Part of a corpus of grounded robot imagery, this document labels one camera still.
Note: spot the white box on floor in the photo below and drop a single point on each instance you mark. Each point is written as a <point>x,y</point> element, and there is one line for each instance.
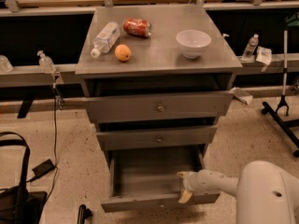
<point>242,96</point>

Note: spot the black bag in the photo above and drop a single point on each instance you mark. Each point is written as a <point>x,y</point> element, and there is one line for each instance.
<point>17,204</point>

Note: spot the black stand with pole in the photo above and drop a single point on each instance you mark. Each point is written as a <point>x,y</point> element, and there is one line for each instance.
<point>291,22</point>

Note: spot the clear pump dispenser bottle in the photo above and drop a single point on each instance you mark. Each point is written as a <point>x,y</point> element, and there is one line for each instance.
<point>46,63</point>

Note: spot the grey top drawer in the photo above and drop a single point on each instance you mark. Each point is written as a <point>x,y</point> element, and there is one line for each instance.
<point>158,106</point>

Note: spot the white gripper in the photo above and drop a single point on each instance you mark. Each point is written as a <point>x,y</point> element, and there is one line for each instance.
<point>191,182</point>

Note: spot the small water bottle on shelf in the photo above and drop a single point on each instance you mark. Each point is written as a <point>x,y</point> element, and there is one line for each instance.
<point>250,47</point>

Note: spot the black power adapter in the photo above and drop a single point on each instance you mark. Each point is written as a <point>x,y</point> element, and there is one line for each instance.
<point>43,168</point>

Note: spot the black object at bottom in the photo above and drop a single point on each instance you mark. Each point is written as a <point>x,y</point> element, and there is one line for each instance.
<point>83,213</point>

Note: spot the red soda can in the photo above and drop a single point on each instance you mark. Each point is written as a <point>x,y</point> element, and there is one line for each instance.
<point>137,27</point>

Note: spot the clear glass object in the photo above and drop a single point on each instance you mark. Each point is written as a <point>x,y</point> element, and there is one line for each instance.
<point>5,65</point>

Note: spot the grey drawer cabinet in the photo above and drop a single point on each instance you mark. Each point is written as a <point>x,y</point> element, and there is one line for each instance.
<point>156,65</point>

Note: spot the grey bottom drawer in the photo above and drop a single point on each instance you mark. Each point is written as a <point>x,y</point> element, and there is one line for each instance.
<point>147,178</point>

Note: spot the orange fruit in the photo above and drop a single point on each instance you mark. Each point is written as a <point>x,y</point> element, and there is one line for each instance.
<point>123,53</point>

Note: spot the grey middle drawer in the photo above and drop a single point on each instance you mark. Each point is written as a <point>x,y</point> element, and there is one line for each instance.
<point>164,137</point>

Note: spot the white paper packet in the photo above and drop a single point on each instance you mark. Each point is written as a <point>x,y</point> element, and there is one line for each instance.
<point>264,55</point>

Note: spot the grey drawer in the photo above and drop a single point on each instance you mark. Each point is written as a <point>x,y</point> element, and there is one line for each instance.
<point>158,106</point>
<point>147,178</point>
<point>164,137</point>

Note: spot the grey metal shelf rail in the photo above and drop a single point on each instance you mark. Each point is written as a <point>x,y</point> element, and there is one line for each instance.
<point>33,75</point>

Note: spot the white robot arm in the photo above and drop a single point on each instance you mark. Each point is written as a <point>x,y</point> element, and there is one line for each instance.
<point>264,193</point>

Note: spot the clear plastic water bottle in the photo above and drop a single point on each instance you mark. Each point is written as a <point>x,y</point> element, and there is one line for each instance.
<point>106,39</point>

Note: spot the white bowl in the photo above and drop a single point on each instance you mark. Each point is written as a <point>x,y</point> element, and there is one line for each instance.
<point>192,43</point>

